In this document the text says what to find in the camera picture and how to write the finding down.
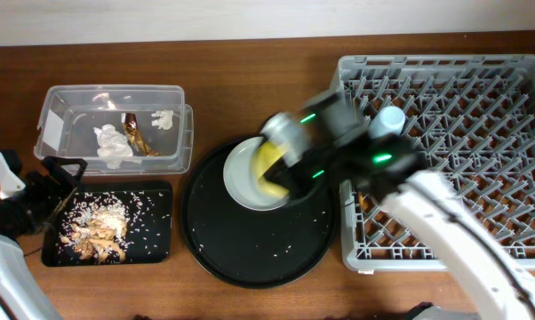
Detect grey dishwasher rack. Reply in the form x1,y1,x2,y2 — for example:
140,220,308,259
331,55,535,270

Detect blue cup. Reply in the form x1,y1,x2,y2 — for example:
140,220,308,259
368,106,406,139

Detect yellow bowl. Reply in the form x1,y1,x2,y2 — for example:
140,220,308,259
252,140,289,199

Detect food scraps in bowl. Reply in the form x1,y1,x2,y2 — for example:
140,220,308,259
58,191,173,264

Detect black rectangular tray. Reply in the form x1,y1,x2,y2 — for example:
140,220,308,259
41,180,175,268

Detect round black tray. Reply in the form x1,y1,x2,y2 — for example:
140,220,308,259
179,136,339,289

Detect grey plate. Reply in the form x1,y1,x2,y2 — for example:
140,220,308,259
223,137,289,212

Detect gold snack wrapper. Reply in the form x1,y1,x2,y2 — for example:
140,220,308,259
122,113,159,156

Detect clear plastic bin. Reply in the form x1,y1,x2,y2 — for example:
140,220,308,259
34,84,194,176

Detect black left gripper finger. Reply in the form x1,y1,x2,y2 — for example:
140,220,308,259
44,185,79,225
41,156,88,187

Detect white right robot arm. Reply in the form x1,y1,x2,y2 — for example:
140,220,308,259
254,91,535,319

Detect small white paper scrap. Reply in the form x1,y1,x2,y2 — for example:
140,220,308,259
151,110,174,131

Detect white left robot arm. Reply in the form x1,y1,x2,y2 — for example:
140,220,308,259
0,150,87,319

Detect white napkin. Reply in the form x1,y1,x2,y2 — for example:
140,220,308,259
93,124,133,170

